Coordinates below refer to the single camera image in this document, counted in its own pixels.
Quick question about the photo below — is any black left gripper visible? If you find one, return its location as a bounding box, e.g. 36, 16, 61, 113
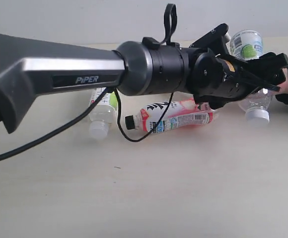
192, 50, 288, 109

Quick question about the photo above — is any clear bottle green white label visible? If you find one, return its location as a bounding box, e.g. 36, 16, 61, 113
229, 29, 274, 127

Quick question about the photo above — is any pink bottle black cap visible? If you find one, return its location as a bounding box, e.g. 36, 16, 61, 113
125, 98, 218, 133

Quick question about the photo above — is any white orange green label bottle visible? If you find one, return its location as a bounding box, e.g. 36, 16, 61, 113
89, 92, 118, 140

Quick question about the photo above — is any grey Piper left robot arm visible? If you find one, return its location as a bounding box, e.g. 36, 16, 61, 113
0, 34, 288, 133

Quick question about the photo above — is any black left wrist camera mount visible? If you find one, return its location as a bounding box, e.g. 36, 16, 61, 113
189, 23, 231, 56

